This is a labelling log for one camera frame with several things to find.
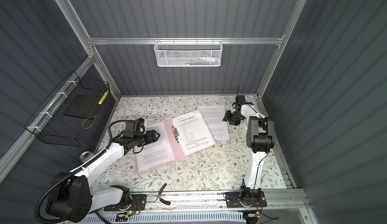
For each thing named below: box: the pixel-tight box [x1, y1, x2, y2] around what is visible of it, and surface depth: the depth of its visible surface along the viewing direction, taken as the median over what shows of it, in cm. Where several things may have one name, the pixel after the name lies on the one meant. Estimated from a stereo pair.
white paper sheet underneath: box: [172, 109, 217, 156], surface depth 100 cm
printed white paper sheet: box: [135, 121, 176, 173], surface depth 90 cm
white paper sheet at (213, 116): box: [197, 104, 230, 141], surface depth 108 cm
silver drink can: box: [79, 150, 94, 163], surface depth 77 cm
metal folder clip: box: [171, 125, 180, 143], surface depth 100 cm
